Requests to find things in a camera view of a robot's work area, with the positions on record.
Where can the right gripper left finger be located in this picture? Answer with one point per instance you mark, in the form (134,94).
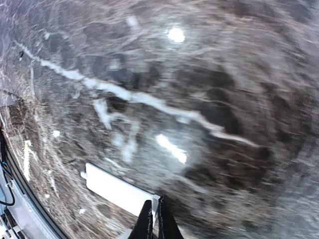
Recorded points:
(143,228)

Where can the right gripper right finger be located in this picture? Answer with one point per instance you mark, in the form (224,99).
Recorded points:
(168,228)

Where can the white battery cover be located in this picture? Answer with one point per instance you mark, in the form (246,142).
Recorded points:
(123,194)

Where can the black front rail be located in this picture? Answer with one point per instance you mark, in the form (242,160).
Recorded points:
(21,214)

